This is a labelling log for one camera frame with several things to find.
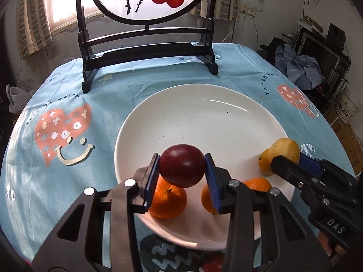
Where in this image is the white cable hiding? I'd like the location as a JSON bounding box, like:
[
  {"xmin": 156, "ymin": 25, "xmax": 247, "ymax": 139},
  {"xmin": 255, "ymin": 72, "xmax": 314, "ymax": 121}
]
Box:
[{"xmin": 221, "ymin": 11, "xmax": 257, "ymax": 44}]

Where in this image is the black framed persimmon painting screen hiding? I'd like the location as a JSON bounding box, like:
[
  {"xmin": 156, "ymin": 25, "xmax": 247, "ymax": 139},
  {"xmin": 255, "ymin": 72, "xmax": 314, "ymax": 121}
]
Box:
[{"xmin": 76, "ymin": 0, "xmax": 219, "ymax": 94}]

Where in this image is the white plastic bucket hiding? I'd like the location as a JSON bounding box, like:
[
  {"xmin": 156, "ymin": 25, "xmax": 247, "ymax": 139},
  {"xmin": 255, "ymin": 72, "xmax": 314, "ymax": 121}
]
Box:
[{"xmin": 335, "ymin": 86, "xmax": 363, "ymax": 124}]

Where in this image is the white plastic bag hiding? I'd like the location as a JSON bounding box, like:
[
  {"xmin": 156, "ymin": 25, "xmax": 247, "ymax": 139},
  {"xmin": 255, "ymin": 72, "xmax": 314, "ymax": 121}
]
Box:
[{"xmin": 6, "ymin": 84, "xmax": 31, "ymax": 114}]

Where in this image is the large yellow fruit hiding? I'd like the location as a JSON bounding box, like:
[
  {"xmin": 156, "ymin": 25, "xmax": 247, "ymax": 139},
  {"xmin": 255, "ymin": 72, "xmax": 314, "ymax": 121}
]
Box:
[{"xmin": 268, "ymin": 137, "xmax": 300, "ymax": 171}]

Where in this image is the blue printed tablecloth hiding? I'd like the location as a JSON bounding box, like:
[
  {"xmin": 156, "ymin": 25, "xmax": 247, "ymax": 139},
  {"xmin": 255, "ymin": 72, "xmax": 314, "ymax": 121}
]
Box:
[{"xmin": 0, "ymin": 43, "xmax": 356, "ymax": 272}]

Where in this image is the small yellow fruit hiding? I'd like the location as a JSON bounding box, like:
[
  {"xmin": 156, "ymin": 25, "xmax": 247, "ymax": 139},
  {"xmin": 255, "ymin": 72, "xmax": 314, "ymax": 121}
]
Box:
[{"xmin": 258, "ymin": 148, "xmax": 273, "ymax": 175}]

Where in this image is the white round plate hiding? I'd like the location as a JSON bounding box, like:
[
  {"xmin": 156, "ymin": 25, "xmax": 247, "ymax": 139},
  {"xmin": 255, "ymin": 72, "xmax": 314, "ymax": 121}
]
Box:
[{"xmin": 114, "ymin": 83, "xmax": 296, "ymax": 252}]

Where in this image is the person's right hand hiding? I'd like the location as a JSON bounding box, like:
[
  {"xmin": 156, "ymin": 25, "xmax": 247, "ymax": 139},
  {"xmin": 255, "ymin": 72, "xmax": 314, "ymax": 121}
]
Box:
[{"xmin": 317, "ymin": 230, "xmax": 347, "ymax": 259}]

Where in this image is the red fruit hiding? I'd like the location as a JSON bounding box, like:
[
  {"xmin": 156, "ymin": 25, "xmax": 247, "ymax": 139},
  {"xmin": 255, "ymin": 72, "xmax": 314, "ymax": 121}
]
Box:
[{"xmin": 202, "ymin": 253, "xmax": 227, "ymax": 272}]

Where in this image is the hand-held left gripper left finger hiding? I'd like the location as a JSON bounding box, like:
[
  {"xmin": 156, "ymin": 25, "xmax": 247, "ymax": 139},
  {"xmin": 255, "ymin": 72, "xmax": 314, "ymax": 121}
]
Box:
[{"xmin": 28, "ymin": 153, "xmax": 161, "ymax": 272}]

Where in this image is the dark red plum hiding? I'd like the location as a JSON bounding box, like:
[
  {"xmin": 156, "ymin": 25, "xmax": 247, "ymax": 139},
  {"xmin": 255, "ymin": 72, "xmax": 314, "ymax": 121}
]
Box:
[{"xmin": 158, "ymin": 144, "xmax": 206, "ymax": 189}]

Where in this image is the old grey monitor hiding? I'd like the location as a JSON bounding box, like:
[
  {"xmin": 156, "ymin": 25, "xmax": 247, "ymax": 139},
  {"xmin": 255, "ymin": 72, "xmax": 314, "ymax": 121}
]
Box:
[{"xmin": 295, "ymin": 27, "xmax": 351, "ymax": 85}]

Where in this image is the black hat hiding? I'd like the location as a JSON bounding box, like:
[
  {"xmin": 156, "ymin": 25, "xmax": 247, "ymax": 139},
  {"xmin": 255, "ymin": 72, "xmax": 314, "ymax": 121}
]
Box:
[{"xmin": 260, "ymin": 37, "xmax": 288, "ymax": 58}]

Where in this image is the pile of blue clothes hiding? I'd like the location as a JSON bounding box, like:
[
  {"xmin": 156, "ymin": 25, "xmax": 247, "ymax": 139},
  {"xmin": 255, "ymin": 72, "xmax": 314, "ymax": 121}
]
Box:
[{"xmin": 275, "ymin": 44, "xmax": 325, "ymax": 91}]

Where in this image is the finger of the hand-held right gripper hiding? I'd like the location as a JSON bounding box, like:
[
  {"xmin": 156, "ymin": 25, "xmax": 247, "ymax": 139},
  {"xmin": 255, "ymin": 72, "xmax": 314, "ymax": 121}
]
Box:
[
  {"xmin": 270, "ymin": 155, "xmax": 319, "ymax": 190},
  {"xmin": 299, "ymin": 153, "xmax": 331, "ymax": 177}
]

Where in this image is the black speaker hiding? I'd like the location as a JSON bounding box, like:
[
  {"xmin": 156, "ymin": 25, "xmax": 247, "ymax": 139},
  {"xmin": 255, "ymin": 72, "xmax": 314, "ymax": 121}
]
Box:
[{"xmin": 327, "ymin": 23, "xmax": 346, "ymax": 49}]

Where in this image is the large orange mandarin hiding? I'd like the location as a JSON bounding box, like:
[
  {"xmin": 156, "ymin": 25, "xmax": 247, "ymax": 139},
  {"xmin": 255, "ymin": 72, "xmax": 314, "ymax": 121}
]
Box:
[{"xmin": 148, "ymin": 175, "xmax": 188, "ymax": 219}]

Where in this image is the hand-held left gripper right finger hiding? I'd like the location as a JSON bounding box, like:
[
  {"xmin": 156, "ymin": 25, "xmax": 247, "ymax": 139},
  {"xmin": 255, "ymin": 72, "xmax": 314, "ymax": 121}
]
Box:
[{"xmin": 204, "ymin": 153, "xmax": 333, "ymax": 272}]

